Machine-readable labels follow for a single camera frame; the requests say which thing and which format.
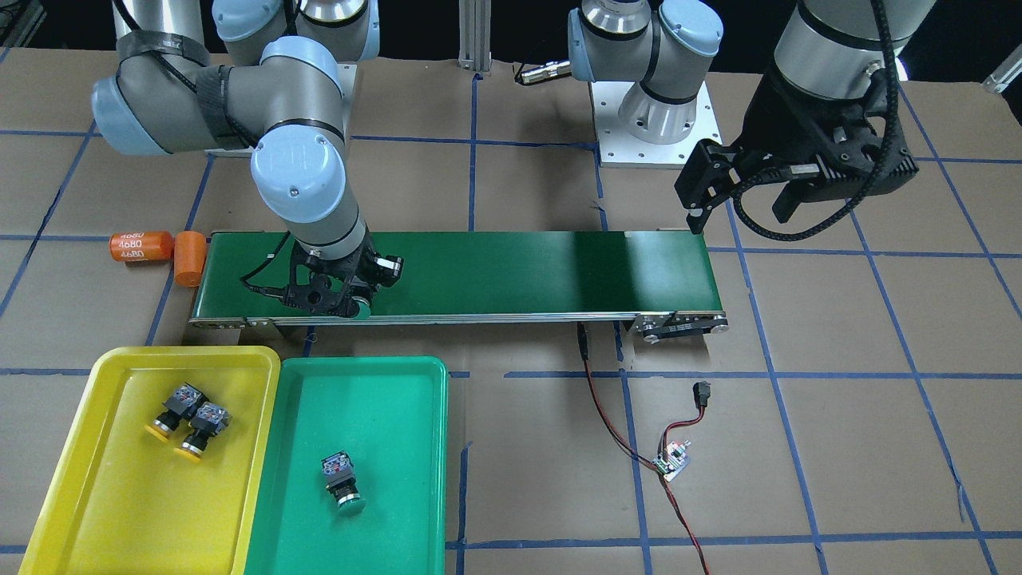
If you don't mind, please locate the green conveyor belt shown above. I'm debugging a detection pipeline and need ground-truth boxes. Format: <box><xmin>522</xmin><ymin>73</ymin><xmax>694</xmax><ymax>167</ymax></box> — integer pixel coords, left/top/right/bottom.
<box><xmin>190</xmin><ymin>232</ymin><xmax>729</xmax><ymax>343</ymax></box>

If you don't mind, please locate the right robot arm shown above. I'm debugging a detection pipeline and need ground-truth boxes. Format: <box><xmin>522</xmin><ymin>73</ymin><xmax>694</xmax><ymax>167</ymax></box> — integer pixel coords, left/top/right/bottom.
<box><xmin>91</xmin><ymin>1</ymin><xmax>404</xmax><ymax>318</ymax></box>

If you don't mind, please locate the plain orange cylinder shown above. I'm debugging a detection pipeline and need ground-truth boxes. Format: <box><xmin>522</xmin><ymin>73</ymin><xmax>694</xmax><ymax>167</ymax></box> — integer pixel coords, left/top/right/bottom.
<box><xmin>174</xmin><ymin>230</ymin><xmax>208</xmax><ymax>288</ymax></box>

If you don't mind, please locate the orange cylinder with white text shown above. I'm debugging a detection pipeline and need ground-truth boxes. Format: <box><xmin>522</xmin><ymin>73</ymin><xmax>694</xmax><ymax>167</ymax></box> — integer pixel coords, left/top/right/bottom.
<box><xmin>107</xmin><ymin>232</ymin><xmax>175</xmax><ymax>263</ymax></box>

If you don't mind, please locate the red black power cable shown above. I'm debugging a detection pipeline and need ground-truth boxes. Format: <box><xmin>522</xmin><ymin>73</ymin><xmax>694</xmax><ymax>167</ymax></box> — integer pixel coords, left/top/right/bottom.
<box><xmin>576</xmin><ymin>321</ymin><xmax>714</xmax><ymax>575</ymax></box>

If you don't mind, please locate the aluminium frame post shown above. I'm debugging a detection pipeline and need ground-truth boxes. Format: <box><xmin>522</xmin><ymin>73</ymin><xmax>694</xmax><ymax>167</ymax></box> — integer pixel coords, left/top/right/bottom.
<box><xmin>457</xmin><ymin>0</ymin><xmax>492</xmax><ymax>76</ymax></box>

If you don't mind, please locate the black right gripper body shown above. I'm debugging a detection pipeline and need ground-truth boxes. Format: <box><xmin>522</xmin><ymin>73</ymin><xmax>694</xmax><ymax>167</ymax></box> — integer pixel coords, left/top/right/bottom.
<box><xmin>282</xmin><ymin>236</ymin><xmax>404</xmax><ymax>318</ymax></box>

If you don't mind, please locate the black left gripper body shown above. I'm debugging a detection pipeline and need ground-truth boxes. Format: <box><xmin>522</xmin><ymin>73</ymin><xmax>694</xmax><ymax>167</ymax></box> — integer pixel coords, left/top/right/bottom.
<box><xmin>675</xmin><ymin>68</ymin><xmax>888</xmax><ymax>204</ymax></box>

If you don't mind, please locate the green push button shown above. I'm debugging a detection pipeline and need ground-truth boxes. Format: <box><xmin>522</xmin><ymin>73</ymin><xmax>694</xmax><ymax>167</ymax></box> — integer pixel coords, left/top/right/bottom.
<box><xmin>321</xmin><ymin>450</ymin><xmax>365</xmax><ymax>516</ymax></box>
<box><xmin>344</xmin><ymin>297</ymin><xmax>371</xmax><ymax>320</ymax></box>

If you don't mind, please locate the small controller circuit board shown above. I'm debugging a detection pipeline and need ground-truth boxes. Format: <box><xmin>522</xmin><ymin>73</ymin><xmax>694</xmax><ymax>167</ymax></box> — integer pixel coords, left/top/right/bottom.
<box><xmin>651</xmin><ymin>440</ymin><xmax>691</xmax><ymax>482</ymax></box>

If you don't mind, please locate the green plastic tray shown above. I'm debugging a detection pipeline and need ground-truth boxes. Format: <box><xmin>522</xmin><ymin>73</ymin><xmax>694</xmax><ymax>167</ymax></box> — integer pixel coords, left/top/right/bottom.
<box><xmin>244</xmin><ymin>356</ymin><xmax>448</xmax><ymax>574</ymax></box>

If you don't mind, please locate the yellow plastic tray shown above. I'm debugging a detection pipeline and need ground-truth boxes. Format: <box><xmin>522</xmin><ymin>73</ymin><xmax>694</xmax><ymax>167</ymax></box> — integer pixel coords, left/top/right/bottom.
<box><xmin>21</xmin><ymin>346</ymin><xmax>281</xmax><ymax>574</ymax></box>

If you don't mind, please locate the yellow push button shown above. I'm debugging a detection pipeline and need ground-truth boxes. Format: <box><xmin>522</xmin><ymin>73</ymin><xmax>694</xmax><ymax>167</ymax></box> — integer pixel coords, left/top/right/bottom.
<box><xmin>145</xmin><ymin>383</ymin><xmax>210</xmax><ymax>442</ymax></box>
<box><xmin>174</xmin><ymin>402</ymin><xmax>232</xmax><ymax>462</ymax></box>

